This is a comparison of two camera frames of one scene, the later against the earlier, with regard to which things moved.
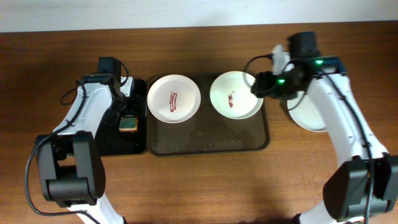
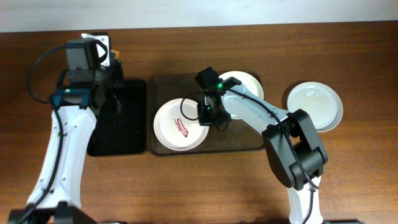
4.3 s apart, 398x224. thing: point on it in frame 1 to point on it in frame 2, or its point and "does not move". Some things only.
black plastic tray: [112, 142] does not move
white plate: [173, 98] to [176, 126]
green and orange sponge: [129, 124] to [114, 55]
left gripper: [125, 111] to [115, 73]
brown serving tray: [209, 133] does not move
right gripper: [259, 86] to [212, 117]
